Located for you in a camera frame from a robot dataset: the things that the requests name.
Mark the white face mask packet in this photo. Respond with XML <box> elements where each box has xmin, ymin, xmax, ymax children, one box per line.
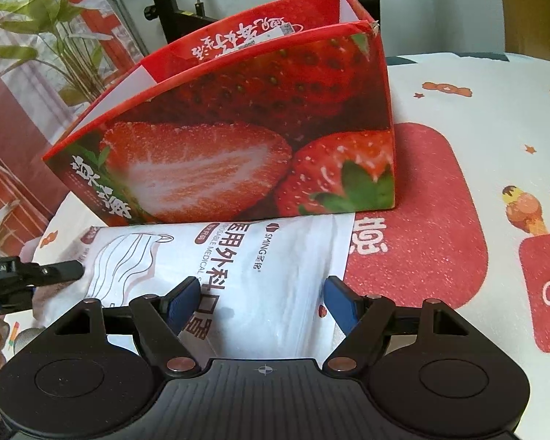
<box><xmin>32</xmin><ymin>213</ymin><xmax>358</xmax><ymax>361</ymax></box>

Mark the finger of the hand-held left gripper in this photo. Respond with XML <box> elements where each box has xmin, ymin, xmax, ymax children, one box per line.
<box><xmin>16</xmin><ymin>260</ymin><xmax>84</xmax><ymax>286</ymax></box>

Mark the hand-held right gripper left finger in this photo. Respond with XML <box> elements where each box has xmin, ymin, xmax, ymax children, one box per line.
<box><xmin>54</xmin><ymin>277</ymin><xmax>201</xmax><ymax>374</ymax></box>

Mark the red strawberry print box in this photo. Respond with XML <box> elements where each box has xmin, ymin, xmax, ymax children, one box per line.
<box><xmin>43</xmin><ymin>0</ymin><xmax>397</xmax><ymax>227</ymax></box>

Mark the black exercise bike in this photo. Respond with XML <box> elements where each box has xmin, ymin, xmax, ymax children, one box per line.
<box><xmin>114</xmin><ymin>0</ymin><xmax>397</xmax><ymax>58</ymax></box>

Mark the printed bed sheet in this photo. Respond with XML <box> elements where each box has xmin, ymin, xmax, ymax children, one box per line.
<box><xmin>2</xmin><ymin>50</ymin><xmax>550</xmax><ymax>440</ymax></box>

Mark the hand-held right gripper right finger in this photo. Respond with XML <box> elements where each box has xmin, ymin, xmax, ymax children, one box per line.
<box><xmin>323</xmin><ymin>276</ymin><xmax>476</xmax><ymax>373</ymax></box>

